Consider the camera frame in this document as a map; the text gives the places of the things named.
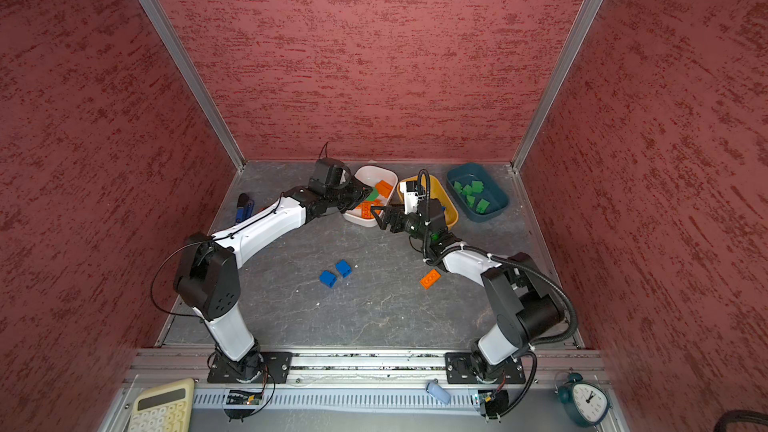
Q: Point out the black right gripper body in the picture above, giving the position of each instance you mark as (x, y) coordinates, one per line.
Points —
(411, 223)

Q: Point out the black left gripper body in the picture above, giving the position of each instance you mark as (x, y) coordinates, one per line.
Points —
(346, 196)

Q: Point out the orange lego plate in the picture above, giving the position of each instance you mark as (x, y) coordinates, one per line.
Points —
(384, 188)

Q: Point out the blue lego brick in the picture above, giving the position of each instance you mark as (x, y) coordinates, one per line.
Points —
(343, 268)
(328, 278)

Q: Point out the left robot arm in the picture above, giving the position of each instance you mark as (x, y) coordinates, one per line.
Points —
(208, 275)

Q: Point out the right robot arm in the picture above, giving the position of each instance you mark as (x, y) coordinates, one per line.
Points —
(530, 309)

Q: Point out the orange lego brick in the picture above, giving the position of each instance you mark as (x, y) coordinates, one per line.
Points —
(365, 209)
(430, 279)

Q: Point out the yellow plastic bin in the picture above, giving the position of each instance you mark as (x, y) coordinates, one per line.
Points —
(437, 192)

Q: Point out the white plastic bin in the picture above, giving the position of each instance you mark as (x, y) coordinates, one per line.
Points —
(370, 175)

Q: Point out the teal plastic bin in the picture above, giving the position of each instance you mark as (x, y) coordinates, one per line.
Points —
(478, 195)

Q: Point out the small blue cylinder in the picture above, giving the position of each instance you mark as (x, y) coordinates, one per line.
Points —
(436, 391)

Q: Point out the green alarm clock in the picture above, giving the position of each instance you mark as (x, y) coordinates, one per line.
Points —
(586, 404)

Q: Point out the beige calculator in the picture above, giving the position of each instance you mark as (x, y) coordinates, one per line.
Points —
(165, 408)

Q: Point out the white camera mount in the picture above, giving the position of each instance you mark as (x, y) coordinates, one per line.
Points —
(412, 192)

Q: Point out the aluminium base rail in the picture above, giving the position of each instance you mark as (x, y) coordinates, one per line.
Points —
(330, 389)

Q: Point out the aluminium corner post left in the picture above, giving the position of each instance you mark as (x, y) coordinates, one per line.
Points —
(174, 46)

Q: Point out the aluminium corner post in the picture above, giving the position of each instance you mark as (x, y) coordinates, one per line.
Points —
(174, 46)
(581, 25)

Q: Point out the aluminium corner post right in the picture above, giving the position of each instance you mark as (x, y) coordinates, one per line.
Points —
(581, 25)

